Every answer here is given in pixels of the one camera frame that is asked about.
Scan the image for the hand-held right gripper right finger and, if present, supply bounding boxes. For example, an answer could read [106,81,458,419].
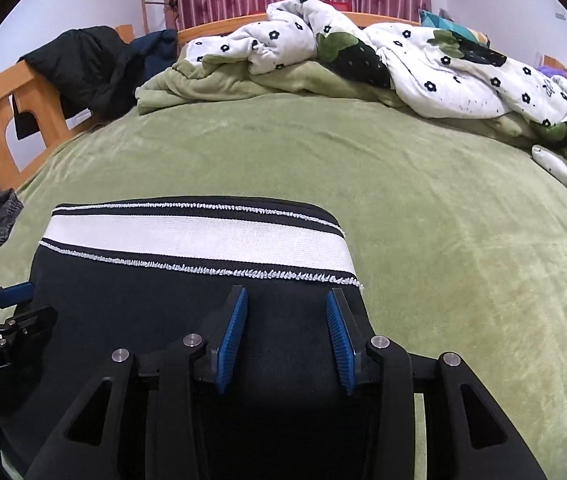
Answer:
[326,287,549,480]

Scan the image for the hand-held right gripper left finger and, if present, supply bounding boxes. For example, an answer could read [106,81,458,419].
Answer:
[24,285,249,480]

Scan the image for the black pants with white stripes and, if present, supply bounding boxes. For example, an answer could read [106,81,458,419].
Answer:
[0,200,417,480]

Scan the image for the green bed blanket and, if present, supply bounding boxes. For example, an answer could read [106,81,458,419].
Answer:
[0,57,567,480]

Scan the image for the black jacket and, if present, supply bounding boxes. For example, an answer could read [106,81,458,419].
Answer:
[16,26,147,118]

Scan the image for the navy cloth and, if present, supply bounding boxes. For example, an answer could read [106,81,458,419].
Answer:
[128,29,179,81]

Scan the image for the white floral quilt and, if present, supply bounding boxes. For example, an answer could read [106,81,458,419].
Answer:
[184,0,567,206]

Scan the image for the wooden clothes rack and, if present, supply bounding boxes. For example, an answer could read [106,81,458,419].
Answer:
[141,0,180,33]

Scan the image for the teal patterned pillow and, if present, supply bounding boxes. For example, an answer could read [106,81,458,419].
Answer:
[417,8,491,46]

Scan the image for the wooden bed frame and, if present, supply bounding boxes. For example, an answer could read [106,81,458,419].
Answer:
[176,10,567,111]

